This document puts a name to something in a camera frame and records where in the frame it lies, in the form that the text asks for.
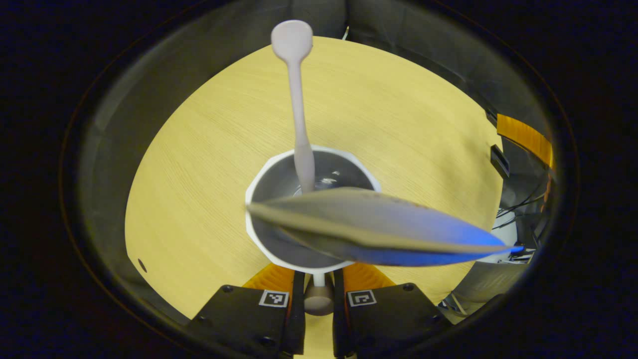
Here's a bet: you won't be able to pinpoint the white cup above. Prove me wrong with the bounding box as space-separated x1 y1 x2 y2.
244 145 383 317

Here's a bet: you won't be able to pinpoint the light wooden desktop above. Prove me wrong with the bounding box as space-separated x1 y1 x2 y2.
125 36 504 359

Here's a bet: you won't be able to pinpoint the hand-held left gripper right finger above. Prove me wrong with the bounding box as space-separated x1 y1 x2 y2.
332 263 453 358

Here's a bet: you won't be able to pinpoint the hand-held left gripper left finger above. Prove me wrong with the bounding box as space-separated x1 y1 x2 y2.
186 263 307 358

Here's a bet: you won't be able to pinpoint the black cables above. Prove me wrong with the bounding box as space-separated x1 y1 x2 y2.
496 182 547 220

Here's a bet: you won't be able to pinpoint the white and blue toothpaste tube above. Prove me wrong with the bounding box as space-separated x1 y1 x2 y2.
247 187 524 267

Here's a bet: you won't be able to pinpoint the pale pink toothbrush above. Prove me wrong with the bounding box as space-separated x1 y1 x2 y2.
271 20 316 195

